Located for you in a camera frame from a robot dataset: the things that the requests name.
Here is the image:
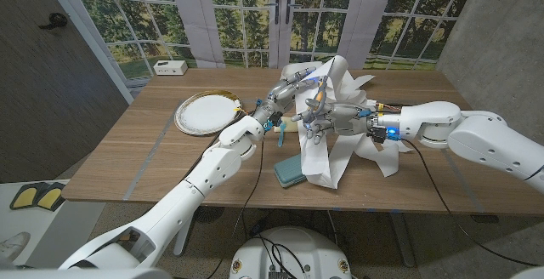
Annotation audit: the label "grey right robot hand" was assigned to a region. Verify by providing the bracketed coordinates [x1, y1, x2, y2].
[291, 102, 373, 145]

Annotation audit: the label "teal soapbox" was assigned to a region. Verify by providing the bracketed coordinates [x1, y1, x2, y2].
[273, 153, 308, 189]

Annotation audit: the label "white sneaker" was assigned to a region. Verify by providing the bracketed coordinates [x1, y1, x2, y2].
[0, 231, 31, 263]

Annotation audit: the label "white receipt paper strip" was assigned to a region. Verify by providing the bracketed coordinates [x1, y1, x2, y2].
[282, 55, 413, 190]

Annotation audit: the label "white robot torso base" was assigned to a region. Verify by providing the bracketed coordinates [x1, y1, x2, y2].
[229, 226, 353, 279]

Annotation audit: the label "black door handle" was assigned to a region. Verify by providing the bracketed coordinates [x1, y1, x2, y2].
[37, 12, 68, 31]

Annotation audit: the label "grey orange scissors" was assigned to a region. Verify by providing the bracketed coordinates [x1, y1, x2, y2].
[303, 57, 337, 125]

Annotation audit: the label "printed window backdrop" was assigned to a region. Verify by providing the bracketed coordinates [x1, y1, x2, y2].
[40, 0, 481, 101]

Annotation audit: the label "black torso cable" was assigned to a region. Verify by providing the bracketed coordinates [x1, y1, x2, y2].
[250, 234, 309, 279]

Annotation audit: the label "grey table leg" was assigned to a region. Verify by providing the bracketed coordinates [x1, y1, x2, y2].
[388, 212, 417, 268]

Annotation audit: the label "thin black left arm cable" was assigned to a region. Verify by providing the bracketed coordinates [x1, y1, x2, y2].
[206, 136, 264, 279]

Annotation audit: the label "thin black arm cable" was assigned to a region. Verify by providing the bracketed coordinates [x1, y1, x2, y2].
[401, 139, 541, 267]
[206, 136, 264, 279]

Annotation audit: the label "yellow black foot pad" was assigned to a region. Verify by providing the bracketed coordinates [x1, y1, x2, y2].
[8, 183, 50, 211]
[36, 181, 67, 212]

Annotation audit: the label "white power box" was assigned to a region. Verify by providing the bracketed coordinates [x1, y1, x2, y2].
[152, 60, 189, 77]

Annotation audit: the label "gold rimmed paper plate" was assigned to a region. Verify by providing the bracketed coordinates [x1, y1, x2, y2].
[173, 89, 244, 136]

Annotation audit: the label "white table leg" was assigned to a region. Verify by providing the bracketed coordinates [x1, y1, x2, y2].
[173, 214, 197, 257]

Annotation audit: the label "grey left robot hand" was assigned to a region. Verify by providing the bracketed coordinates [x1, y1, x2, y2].
[253, 66, 320, 121]

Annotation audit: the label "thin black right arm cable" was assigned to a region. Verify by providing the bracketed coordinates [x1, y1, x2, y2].
[401, 139, 541, 267]

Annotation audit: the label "dark round floor fan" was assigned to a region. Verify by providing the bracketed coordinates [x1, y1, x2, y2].
[195, 205, 225, 224]

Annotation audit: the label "yellow sponge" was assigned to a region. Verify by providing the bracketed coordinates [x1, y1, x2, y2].
[274, 116, 301, 134]

